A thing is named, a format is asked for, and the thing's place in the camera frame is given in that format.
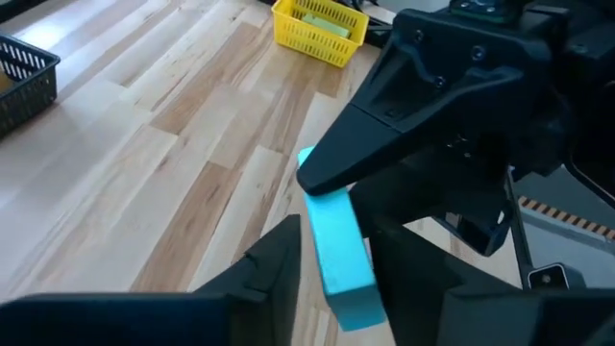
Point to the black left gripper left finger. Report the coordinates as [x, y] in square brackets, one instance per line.
[264, 298]

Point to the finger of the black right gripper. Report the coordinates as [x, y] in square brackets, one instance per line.
[384, 120]
[447, 187]

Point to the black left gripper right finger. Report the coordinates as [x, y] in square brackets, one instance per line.
[432, 307]

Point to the teal rectangular block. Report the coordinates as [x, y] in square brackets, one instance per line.
[341, 250]

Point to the green rectangular block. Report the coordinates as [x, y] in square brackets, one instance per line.
[327, 25]

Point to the yellow plastic basket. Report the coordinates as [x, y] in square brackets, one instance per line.
[312, 43]

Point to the yellow black hazard tape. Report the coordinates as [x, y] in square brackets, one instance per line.
[567, 216]

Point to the black plastic basket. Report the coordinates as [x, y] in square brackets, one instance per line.
[29, 86]

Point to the small grey camera box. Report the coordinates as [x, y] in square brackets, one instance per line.
[548, 277]

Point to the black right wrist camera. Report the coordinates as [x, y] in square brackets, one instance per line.
[480, 8]

